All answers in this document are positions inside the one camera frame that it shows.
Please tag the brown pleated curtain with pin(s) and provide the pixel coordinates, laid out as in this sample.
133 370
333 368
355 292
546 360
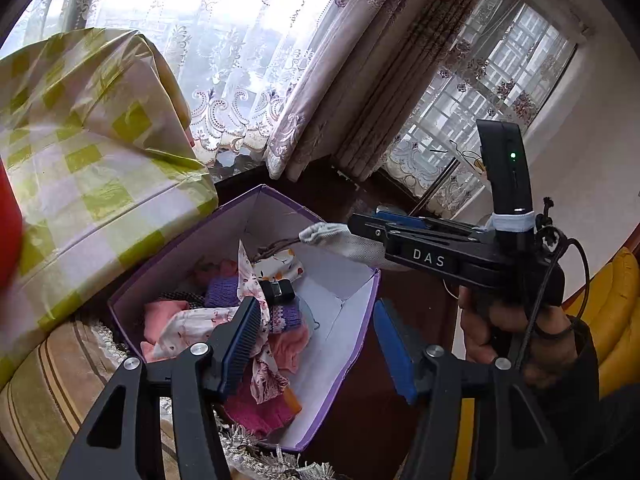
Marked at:
400 85

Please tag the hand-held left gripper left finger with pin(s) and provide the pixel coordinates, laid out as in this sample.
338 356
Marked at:
242 345

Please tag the person's right forearm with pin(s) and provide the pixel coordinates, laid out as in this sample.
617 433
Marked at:
582 395

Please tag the grey-blue knit hat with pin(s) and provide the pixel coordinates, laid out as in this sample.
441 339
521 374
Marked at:
307 315

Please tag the yellow cushioned seat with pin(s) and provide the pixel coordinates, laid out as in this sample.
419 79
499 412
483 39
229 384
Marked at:
617 310

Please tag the white floral cloth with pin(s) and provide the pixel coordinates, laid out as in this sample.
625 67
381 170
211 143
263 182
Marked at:
200 322

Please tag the grey herringbone cloth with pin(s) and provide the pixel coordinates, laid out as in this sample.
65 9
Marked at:
340 245

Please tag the purple white knitted sock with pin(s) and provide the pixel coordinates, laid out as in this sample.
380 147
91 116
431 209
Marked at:
222 294

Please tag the magenta fuzzy cloth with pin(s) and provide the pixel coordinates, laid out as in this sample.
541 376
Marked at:
260 412

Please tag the mauve patterned curtain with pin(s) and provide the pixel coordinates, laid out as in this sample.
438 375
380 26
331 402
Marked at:
310 100

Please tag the light pink frilled cloth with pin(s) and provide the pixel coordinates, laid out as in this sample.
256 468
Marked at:
287 347

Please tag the purple cardboard box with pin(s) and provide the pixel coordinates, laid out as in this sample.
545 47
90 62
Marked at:
325 360

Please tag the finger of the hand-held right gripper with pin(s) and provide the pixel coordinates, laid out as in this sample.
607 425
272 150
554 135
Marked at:
367 227
400 216

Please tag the white orange-print cloth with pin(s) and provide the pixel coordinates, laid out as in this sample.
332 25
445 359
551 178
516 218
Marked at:
282 265

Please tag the yellow checked plastic tablecloth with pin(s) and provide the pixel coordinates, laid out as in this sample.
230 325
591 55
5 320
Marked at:
100 160

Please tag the person's right hand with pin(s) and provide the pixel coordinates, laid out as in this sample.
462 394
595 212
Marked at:
505 320

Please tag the striped plush cushion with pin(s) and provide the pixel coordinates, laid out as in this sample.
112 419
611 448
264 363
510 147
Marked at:
45 375

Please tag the red thermos flask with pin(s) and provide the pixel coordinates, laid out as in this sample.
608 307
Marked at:
7 235

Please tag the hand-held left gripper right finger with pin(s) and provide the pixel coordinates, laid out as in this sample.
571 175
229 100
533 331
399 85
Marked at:
395 350

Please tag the white lace sheer curtain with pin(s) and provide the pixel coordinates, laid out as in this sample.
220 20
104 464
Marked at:
500 85
200 60

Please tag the black white houndstooth cloth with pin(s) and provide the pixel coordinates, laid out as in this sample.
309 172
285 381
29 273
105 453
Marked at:
185 296

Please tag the salmon pink fleece cloth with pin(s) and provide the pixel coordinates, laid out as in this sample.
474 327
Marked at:
160 325

